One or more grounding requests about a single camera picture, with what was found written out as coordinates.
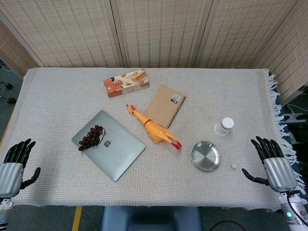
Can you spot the silver closed laptop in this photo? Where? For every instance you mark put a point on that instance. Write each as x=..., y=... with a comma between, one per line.
x=115, y=154

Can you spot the white woven fringed tablecloth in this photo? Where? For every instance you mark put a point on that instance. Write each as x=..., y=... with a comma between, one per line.
x=60, y=96

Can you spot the brown spiral notebook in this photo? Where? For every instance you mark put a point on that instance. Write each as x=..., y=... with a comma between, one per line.
x=163, y=106

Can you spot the dark red grape bunch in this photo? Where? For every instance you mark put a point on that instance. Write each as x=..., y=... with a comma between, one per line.
x=90, y=139

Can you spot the yellow rubber chicken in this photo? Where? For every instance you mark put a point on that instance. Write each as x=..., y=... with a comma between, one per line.
x=156, y=131

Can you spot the orange cookie box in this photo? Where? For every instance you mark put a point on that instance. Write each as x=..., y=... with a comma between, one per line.
x=125, y=84

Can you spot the black caster chair base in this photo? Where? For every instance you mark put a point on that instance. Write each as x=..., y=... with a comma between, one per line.
x=9, y=99

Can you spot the white metal stand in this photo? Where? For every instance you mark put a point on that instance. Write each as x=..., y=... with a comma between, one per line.
x=296, y=117

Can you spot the dark blue under cloth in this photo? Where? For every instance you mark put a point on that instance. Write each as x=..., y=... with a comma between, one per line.
x=279, y=101

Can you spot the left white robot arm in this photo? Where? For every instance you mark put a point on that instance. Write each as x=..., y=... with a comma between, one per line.
x=4, y=211

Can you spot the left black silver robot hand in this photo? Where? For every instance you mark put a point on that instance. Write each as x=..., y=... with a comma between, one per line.
x=9, y=176

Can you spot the blue padded base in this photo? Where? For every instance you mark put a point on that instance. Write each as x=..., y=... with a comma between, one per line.
x=149, y=219

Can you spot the round steel dish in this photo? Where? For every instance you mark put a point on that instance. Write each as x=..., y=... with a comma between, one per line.
x=205, y=156

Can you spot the woven bamboo screen panel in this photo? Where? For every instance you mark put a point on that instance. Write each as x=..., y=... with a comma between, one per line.
x=67, y=31
x=12, y=53
x=163, y=31
x=240, y=31
x=288, y=53

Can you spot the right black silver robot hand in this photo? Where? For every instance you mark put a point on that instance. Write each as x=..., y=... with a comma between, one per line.
x=280, y=173

